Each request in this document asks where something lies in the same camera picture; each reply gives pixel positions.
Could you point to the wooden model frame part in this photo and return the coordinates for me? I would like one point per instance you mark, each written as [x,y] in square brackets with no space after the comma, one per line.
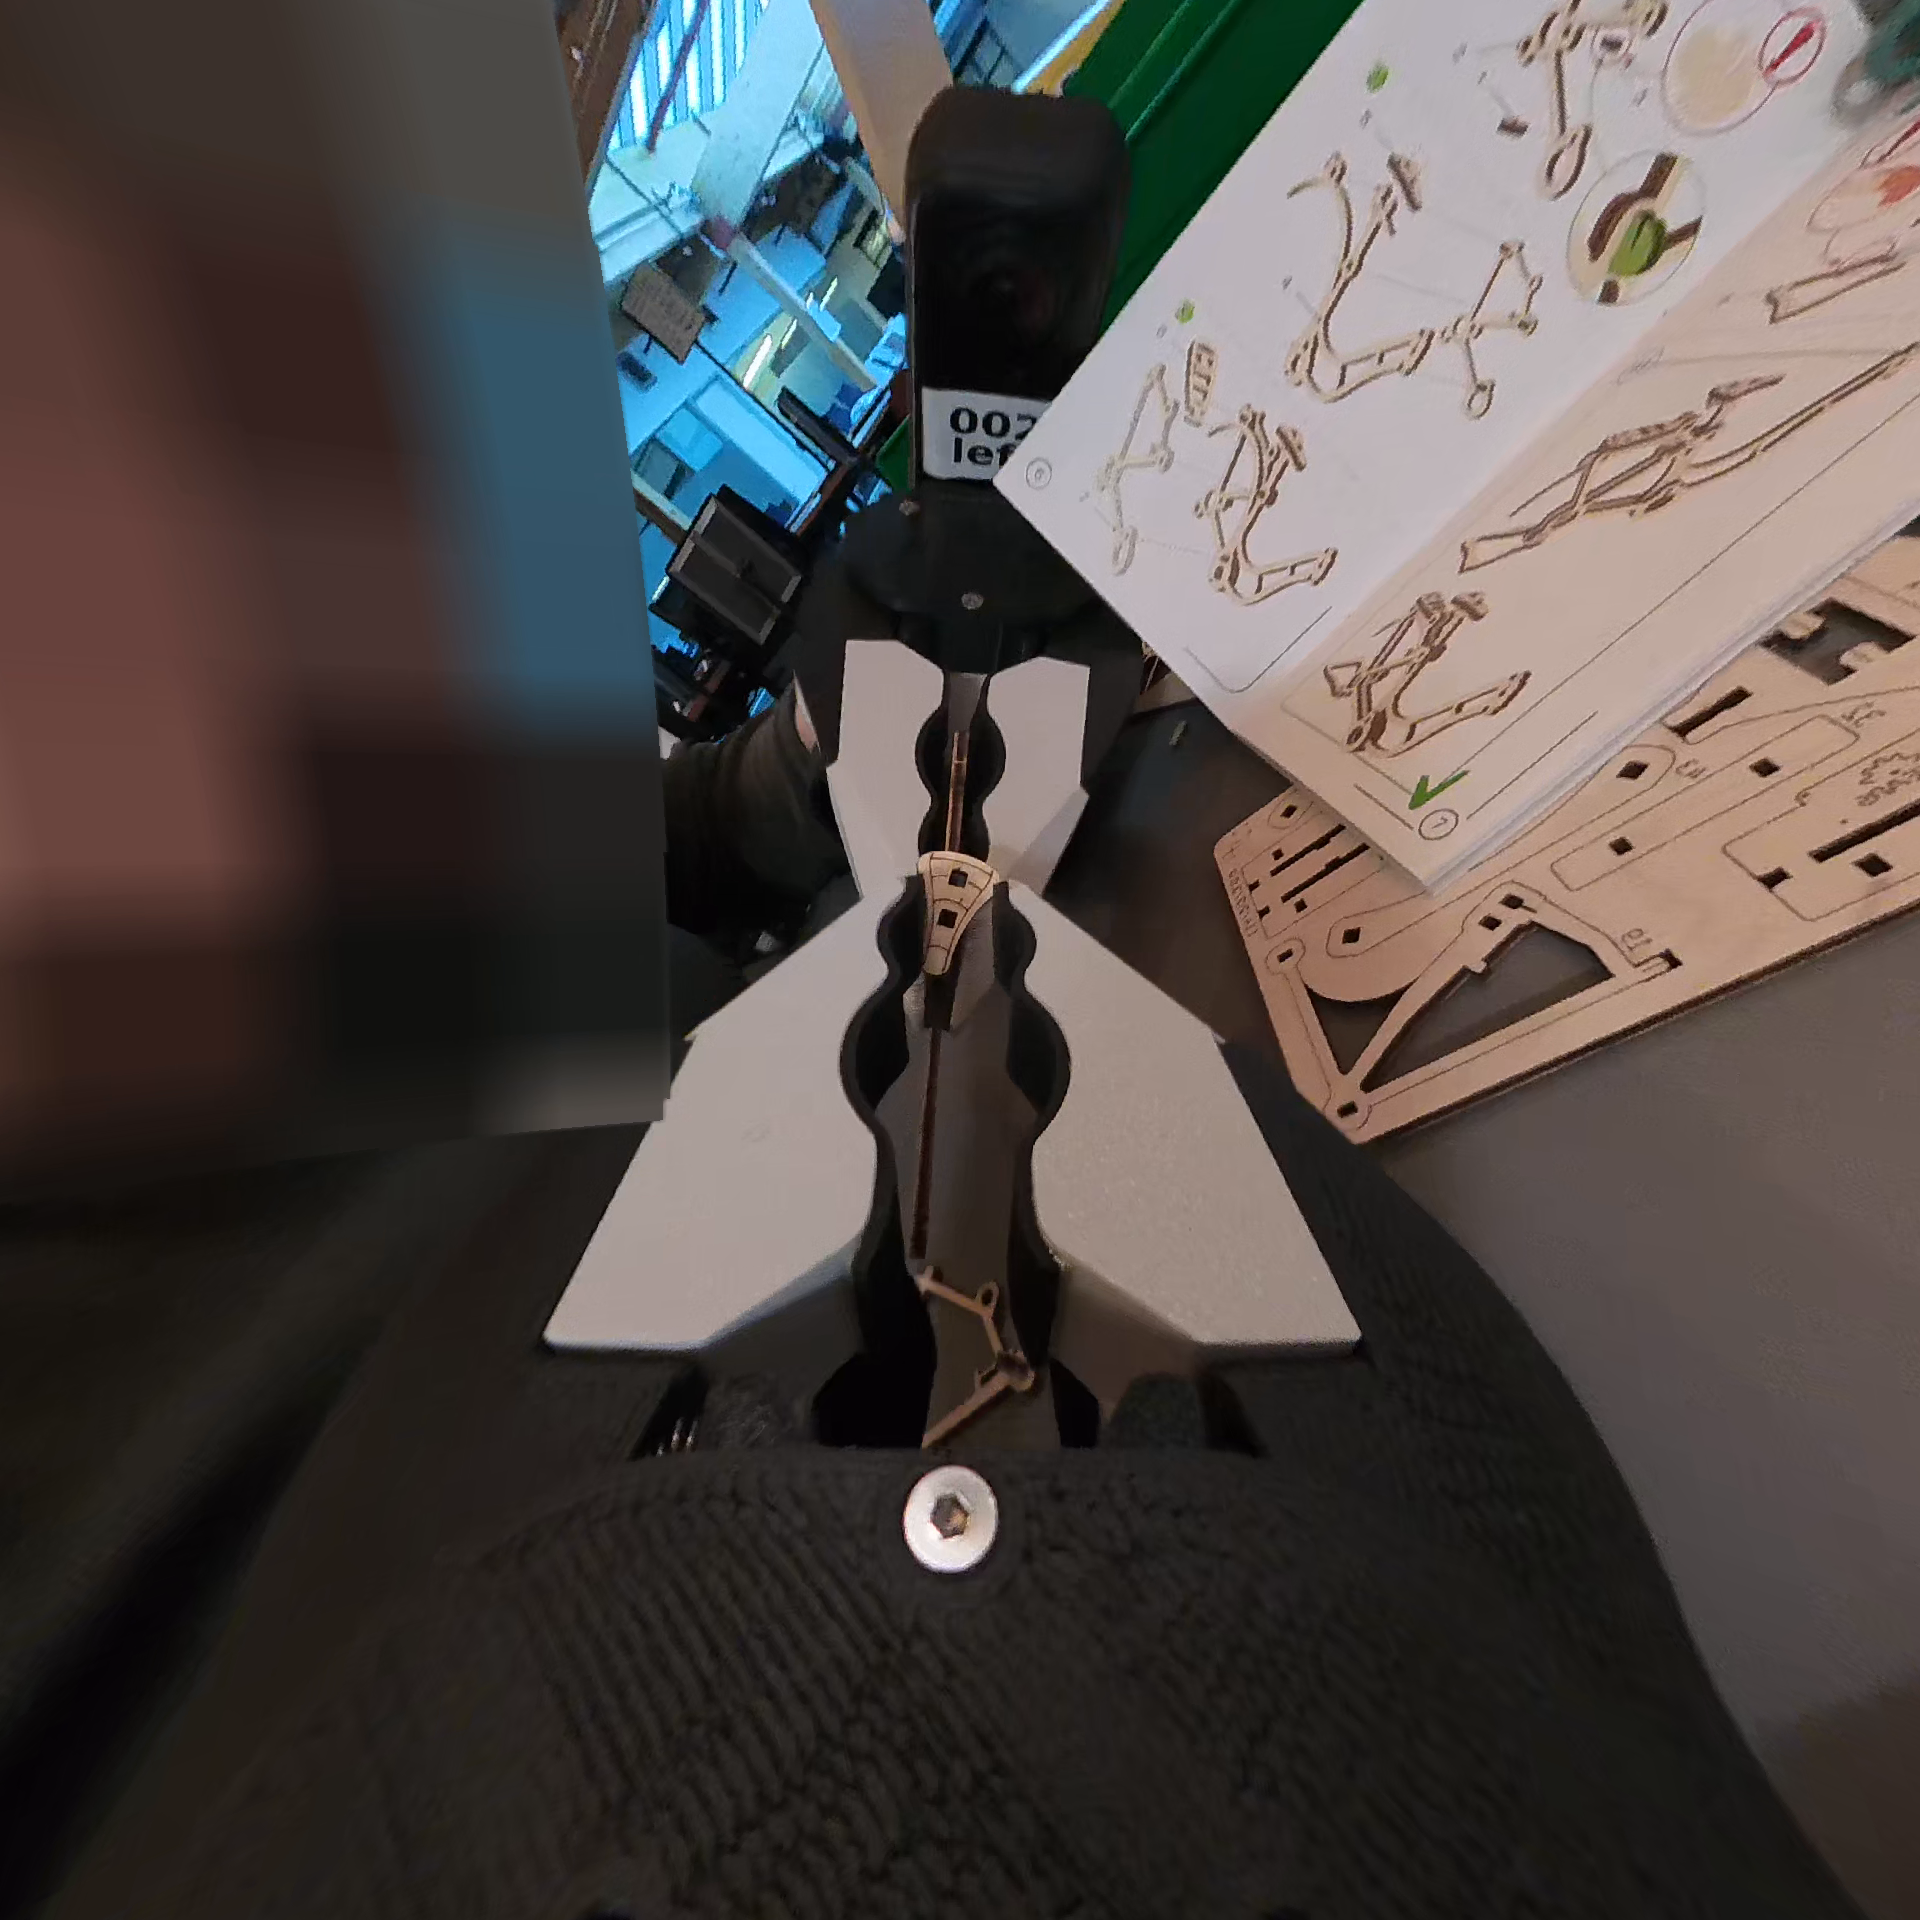
[949,908]

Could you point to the green board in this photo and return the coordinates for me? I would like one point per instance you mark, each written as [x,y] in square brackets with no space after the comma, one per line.
[1184,91]

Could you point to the person's left hand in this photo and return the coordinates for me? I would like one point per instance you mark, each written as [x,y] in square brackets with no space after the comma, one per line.
[743,824]

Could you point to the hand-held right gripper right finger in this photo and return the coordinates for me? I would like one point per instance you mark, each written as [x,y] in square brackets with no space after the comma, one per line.
[1200,1201]

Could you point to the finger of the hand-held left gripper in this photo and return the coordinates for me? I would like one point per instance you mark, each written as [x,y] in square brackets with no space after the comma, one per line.
[1050,751]
[878,751]

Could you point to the laser-cut wooden parts sheet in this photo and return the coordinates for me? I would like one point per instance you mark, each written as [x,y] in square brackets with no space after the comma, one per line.
[1501,961]

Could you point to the small teal object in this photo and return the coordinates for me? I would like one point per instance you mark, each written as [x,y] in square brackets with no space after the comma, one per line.
[1875,45]

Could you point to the white instruction booklet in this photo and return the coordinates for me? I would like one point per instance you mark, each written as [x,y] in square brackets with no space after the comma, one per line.
[1424,450]

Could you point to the thin wooden model part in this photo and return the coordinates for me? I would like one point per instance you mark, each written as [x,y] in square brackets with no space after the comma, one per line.
[956,780]

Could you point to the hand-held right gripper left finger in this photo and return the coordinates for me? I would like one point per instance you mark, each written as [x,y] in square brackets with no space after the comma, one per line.
[721,1185]

